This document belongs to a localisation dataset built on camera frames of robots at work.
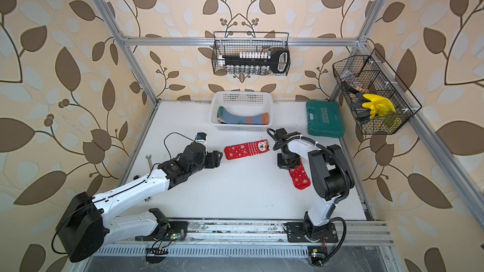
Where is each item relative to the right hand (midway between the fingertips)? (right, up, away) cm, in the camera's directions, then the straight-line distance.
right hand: (288, 167), depth 92 cm
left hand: (-35, +9, -10) cm, 37 cm away
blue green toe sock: (-36, +23, +13) cm, 45 cm away
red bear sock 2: (+5, -4, -4) cm, 8 cm away
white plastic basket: (-22, +33, +23) cm, 46 cm away
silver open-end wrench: (-71, +2, +3) cm, 71 cm away
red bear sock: (-21, +8, +5) cm, 23 cm away
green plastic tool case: (+23, +24, +13) cm, 36 cm away
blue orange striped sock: (-32, +25, +12) cm, 43 cm away
